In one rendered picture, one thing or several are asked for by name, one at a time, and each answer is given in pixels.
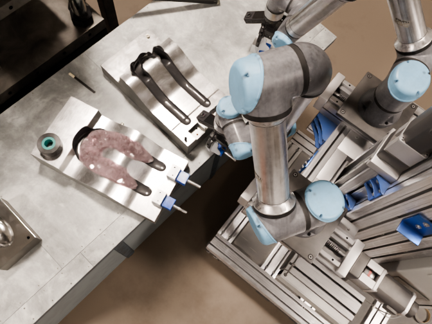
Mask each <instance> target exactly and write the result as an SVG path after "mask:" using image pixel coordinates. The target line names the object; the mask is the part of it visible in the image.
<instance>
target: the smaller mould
mask: <svg viewBox="0 0 432 324"><path fill-rule="evenodd" d="M41 240H42V239H41V238H40V237H39V236H38V234H36V232H35V231H34V230H33V229H32V228H31V227H30V225H29V224H28V223H27V222H26V221H25V220H24V219H23V218H22V217H21V216H20V215H19V214H18V212H17V211H16V210H15V209H14V208H13V207H12V205H11V204H10V203H9V202H8V201H6V200H4V199H2V198H0V270H6V271H7V270H9V268H11V267H12V266H13V265H14V264H15V263H17V262H18V261H19V260H20V259H21V258H22V257H23V256H24V255H25V254H27V253H28V252H29V251H30V250H31V249H33V248H34V247H35V246H36V245H37V244H38V243H39V242H40V241H41Z"/></svg>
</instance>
